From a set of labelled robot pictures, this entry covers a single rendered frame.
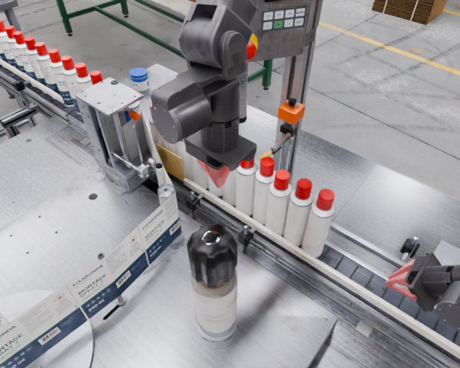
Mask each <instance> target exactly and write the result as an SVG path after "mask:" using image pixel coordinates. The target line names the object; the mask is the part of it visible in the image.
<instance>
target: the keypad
mask: <svg viewBox="0 0 460 368"><path fill-rule="evenodd" d="M306 14H307V6H301V7H289V8H282V9H269V10H263V11H262V16H261V32H266V31H277V30H283V29H290V28H301V27H304V25H305V19H306Z"/></svg>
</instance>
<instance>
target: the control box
mask: <svg viewBox="0 0 460 368"><path fill-rule="evenodd" d="M310 2H311V0H283V1H270V2H264V0H258V4H257V5H258V9H257V11H256V14H255V16H254V19H253V21H252V23H251V25H250V27H251V28H252V29H253V34H252V36H251V38H250V41H251V42H253V44H254V45H255V46H256V55H255V56H254V57H253V58H252V59H251V60H249V61H246V62H245V63H249V62H254V61H264V60H269V59H275V58H285V57H291V56H296V55H302V54H303V51H304V42H305V37H306V31H307V22H308V17H309V12H310ZM301 6H307V14H306V19H305V25H304V27H301V28H290V29H283V30H277V31H266V32H261V16H262V11H263V10H269V9H282V8H289V7H301Z"/></svg>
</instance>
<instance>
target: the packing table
mask: <svg viewBox="0 0 460 368"><path fill-rule="evenodd" d="M134 1H136V2H138V3H140V4H143V5H145V6H146V7H149V8H151V9H154V10H155V11H157V12H160V13H161V14H164V15H166V16H168V17H170V18H172V19H175V20H177V21H179V22H181V23H184V20H185V17H186V15H187V13H188V11H189V8H190V6H191V3H194V2H192V1H189V0H134ZM56 3H57V5H58V9H59V12H60V15H61V19H62V21H63V24H64V28H65V30H66V33H68V36H69V37H70V36H72V34H70V33H72V32H73V31H72V27H71V25H70V22H69V19H70V18H73V17H77V16H79V15H83V14H86V13H89V12H92V11H97V12H100V13H101V14H103V15H105V16H107V17H109V18H111V19H112V20H114V21H116V22H118V23H119V24H121V25H123V26H125V27H127V28H129V29H131V30H132V31H135V32H136V33H138V34H140V35H142V36H143V37H145V38H147V39H149V40H151V41H152V42H155V43H156V44H158V45H160V46H162V47H164V48H166V49H167V50H170V51H171V52H173V53H175V54H177V55H178V56H180V57H182V58H184V59H185V60H186V58H185V57H184V55H183V54H182V52H181V51H180V50H178V49H177V48H175V47H173V46H171V45H168V44H167V43H165V42H163V41H161V40H160V39H157V38H155V37H153V36H151V35H150V34H148V33H146V32H144V31H142V30H140V29H139V28H137V27H135V26H133V25H131V24H129V23H127V22H126V21H124V20H121V19H120V18H118V17H116V16H114V15H112V14H110V13H108V12H107V11H105V10H103V8H105V7H109V6H112V5H115V4H119V3H120V5H121V9H122V13H123V14H124V15H125V16H124V17H125V18H127V17H128V15H127V14H128V13H129V11H128V7H127V3H126V0H112V1H107V2H104V3H101V4H97V5H94V6H92V7H87V8H85V9H80V10H78V11H75V12H70V13H68V14H67V13H66V8H65V6H64V2H63V0H56ZM272 61H273V59H269V60H264V68H262V69H259V70H258V71H256V72H254V73H252V74H249V75H248V82H250V81H252V80H254V79H256V78H257V77H260V76H261V75H263V81H262V85H263V86H265V87H264V90H266V91H267V90H269V88H268V86H270V85H271V76H272Z"/></svg>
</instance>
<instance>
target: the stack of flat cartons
mask: <svg viewBox="0 0 460 368"><path fill-rule="evenodd" d="M447 1H448V0H375V1H374V2H373V6H372V10H374V11H376V12H382V13H384V14H387V15H392V16H395V17H398V18H403V19H405V20H409V21H413V22H416V23H421V24H424V25H427V24H428V23H429V22H430V21H432V20H433V19H434V18H435V17H437V16H438V15H439V14H440V13H441V12H442V11H443V10H444V9H445V5H446V3H447Z"/></svg>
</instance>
